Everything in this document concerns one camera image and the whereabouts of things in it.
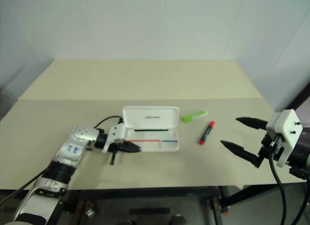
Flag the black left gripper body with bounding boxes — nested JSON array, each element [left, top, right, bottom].
[[108, 142, 126, 166]]

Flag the green highlighter marker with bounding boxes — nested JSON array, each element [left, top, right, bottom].
[[182, 110, 209, 124]]

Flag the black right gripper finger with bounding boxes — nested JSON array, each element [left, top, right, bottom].
[[220, 140, 262, 168], [235, 116, 268, 131]]

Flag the large dark rounded shape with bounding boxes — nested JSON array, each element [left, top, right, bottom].
[[169, 213, 187, 225]]

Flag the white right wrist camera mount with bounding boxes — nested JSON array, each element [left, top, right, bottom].
[[265, 109, 304, 168]]

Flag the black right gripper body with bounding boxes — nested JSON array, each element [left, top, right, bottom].
[[258, 131, 285, 162]]

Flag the small metal clamp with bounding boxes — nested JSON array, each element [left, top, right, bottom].
[[84, 202, 98, 219]]

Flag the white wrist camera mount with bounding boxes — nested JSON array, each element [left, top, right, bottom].
[[265, 109, 304, 168], [101, 123, 127, 154]]

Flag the red marker with black barrel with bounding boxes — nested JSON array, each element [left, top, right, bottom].
[[199, 121, 216, 145]]

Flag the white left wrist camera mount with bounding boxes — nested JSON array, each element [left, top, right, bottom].
[[101, 123, 127, 154]]

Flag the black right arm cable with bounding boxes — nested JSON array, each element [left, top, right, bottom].
[[268, 142, 303, 225]]

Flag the white open pencil case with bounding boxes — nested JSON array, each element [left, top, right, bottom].
[[122, 106, 180, 153]]

